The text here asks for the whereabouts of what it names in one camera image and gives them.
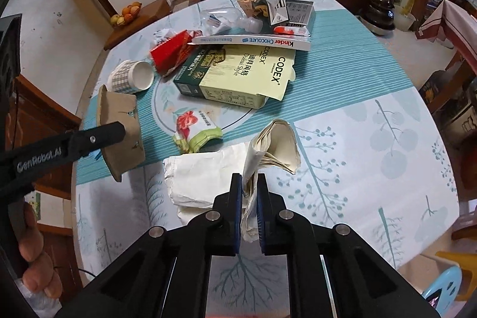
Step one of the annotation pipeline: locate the floral teal tablecloth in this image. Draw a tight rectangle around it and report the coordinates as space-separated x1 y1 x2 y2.
70 0 460 313

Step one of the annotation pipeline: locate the white Kinder chocolate box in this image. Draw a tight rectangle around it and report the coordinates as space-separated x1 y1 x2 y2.
192 35 311 52

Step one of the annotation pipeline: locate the fruit bowl with oranges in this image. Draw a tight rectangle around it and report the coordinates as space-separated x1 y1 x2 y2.
110 1 142 28

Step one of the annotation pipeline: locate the plaid paper cup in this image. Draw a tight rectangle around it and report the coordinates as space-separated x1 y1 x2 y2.
106 61 154 94

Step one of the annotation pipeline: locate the light blue plastic stool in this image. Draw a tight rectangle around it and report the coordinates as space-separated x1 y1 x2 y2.
421 266 462 317

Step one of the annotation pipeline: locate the small black white box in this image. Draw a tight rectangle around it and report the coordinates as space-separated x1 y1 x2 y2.
265 0 289 27

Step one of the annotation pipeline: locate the white tissue paper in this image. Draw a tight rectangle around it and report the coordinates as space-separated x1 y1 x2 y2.
163 119 301 243

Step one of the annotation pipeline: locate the red snack wrapper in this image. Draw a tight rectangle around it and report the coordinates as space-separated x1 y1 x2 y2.
150 28 202 77

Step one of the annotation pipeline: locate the red white small wrapper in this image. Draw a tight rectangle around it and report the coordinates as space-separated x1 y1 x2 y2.
273 26 310 37

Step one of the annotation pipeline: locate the grey teal carton box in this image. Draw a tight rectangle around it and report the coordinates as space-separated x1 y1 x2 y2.
286 0 315 29

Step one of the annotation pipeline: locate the wooden cupboard door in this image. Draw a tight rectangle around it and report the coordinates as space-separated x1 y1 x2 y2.
1 74 83 300

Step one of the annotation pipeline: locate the brown cardboard egg tray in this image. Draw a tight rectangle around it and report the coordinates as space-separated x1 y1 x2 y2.
96 85 145 182

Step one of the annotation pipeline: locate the crushed clear plastic bottle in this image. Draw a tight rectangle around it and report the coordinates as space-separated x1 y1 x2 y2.
200 7 264 35

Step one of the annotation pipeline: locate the person's left hand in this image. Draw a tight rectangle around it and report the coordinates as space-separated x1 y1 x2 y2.
18 203 62 300

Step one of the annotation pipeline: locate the green yellow Codex box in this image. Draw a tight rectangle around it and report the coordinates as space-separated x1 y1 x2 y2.
173 44 296 109

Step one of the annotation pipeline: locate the black electric cooker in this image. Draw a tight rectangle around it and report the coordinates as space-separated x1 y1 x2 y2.
359 0 395 36

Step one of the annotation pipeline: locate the red green snack packet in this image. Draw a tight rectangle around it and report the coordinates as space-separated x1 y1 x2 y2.
172 110 222 154

